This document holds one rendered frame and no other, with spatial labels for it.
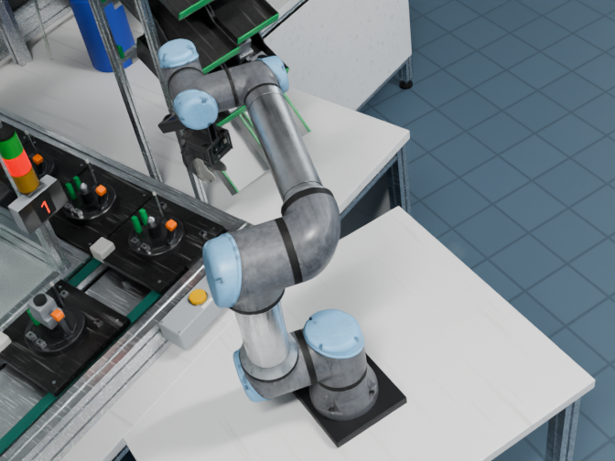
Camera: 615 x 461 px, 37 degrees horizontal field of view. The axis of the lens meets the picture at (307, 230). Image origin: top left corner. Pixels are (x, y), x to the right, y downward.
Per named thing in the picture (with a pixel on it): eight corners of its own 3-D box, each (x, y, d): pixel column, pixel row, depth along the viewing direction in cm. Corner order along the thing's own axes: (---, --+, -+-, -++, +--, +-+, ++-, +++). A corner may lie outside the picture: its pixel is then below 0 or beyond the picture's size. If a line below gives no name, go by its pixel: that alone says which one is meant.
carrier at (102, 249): (226, 231, 232) (216, 196, 223) (161, 295, 220) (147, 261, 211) (157, 198, 244) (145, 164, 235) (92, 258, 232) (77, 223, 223)
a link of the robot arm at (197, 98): (232, 88, 170) (219, 56, 177) (173, 105, 168) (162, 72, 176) (240, 121, 175) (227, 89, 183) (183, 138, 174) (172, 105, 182)
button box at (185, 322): (242, 290, 224) (237, 273, 220) (185, 350, 214) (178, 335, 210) (221, 279, 228) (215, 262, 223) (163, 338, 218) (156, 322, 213)
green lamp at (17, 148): (28, 148, 199) (20, 131, 196) (10, 163, 197) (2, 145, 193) (13, 142, 202) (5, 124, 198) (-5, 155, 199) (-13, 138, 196)
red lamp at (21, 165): (36, 166, 203) (28, 149, 199) (19, 179, 200) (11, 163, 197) (21, 158, 205) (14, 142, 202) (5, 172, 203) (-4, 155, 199)
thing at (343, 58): (415, 83, 415) (404, -97, 354) (263, 241, 361) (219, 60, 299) (296, 44, 449) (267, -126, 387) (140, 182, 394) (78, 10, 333)
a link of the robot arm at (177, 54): (159, 65, 175) (152, 42, 181) (174, 111, 183) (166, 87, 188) (199, 53, 176) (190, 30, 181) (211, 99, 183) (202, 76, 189)
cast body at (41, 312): (66, 316, 209) (56, 297, 204) (51, 330, 207) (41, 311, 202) (42, 302, 214) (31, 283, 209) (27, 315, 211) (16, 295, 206)
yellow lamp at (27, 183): (44, 182, 206) (36, 166, 203) (26, 196, 204) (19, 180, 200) (29, 175, 209) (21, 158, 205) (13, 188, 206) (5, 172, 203)
